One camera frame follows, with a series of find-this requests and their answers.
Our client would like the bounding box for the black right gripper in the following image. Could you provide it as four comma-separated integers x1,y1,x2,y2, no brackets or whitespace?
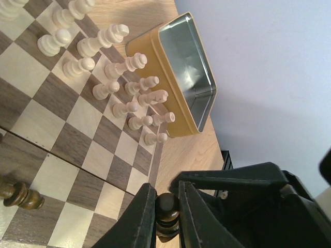
169,162,330,247

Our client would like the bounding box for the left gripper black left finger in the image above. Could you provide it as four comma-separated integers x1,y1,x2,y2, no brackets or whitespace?
93,183,157,247

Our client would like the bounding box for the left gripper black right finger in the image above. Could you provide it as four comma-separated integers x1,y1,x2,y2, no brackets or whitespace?
178,181,243,247

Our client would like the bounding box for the dark pawn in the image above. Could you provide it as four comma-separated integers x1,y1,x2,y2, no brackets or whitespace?
155,193,179,239

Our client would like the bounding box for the wooden chess board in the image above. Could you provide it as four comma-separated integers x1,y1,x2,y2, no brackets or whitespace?
1,1,166,247

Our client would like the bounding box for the pile of dark chess pieces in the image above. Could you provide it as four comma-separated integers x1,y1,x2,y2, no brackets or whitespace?
1,176,44,210

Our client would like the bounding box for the white chess piece row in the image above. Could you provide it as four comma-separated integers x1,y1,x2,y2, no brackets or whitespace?
0,0,176,147

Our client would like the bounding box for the gold tin box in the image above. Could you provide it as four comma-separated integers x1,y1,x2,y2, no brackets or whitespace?
126,12,217,137

